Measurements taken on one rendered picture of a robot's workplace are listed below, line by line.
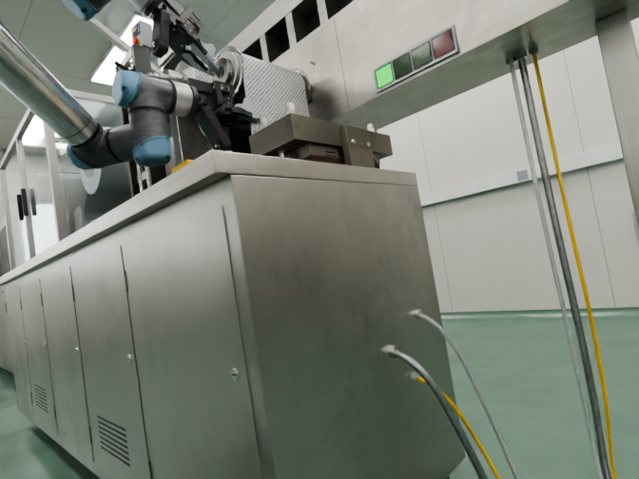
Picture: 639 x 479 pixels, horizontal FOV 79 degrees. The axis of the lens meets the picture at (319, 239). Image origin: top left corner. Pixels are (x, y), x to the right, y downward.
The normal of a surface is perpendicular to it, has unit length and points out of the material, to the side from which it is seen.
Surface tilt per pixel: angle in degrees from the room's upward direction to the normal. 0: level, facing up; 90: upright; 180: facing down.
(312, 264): 90
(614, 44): 90
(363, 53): 90
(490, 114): 90
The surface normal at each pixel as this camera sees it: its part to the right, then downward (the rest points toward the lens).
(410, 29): -0.69, 0.07
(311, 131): 0.71, -0.15
